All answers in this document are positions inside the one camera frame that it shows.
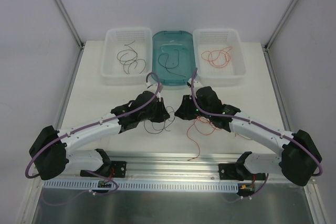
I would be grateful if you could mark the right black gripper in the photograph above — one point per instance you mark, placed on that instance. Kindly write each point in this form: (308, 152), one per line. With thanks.
(187, 109)

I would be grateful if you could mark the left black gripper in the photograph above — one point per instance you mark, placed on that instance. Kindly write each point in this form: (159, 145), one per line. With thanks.
(158, 111)

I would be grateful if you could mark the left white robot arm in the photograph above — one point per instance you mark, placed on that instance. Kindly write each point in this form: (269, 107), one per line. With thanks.
(56, 151)

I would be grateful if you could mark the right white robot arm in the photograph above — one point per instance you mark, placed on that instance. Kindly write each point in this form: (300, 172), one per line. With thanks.
(293, 155)

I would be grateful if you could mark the right white perforated basket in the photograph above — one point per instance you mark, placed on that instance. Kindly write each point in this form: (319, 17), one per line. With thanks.
(219, 57)

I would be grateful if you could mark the white perforated basket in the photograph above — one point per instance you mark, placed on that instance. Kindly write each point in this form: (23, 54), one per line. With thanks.
(219, 57)
(126, 56)

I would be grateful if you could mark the teal transparent plastic bin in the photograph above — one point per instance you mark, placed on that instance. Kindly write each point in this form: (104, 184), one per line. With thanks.
(173, 57)

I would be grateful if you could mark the left white perforated basket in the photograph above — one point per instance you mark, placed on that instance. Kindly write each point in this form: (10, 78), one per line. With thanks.
(126, 56)

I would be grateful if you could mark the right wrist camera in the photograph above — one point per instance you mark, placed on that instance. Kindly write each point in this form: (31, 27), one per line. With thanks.
(194, 83)

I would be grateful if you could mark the aluminium mounting rail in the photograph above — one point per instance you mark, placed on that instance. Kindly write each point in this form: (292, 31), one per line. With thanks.
(168, 166)

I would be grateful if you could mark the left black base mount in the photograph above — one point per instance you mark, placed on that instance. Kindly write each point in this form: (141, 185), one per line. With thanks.
(115, 168)

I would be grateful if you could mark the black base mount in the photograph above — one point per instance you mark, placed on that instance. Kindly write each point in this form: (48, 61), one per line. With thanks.
(231, 171)
(115, 168)

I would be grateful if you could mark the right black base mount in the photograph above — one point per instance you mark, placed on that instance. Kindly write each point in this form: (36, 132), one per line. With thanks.
(231, 171)

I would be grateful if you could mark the left aluminium frame post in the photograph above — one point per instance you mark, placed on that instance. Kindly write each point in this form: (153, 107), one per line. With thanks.
(69, 23)

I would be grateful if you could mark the aluminium frame post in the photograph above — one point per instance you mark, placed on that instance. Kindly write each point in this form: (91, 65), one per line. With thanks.
(285, 16)
(69, 23)

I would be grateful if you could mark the white slotted cable duct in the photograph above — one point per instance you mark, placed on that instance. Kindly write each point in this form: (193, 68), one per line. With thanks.
(137, 185)

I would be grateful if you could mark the right aluminium frame post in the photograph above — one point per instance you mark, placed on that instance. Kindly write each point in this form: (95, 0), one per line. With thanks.
(285, 16)

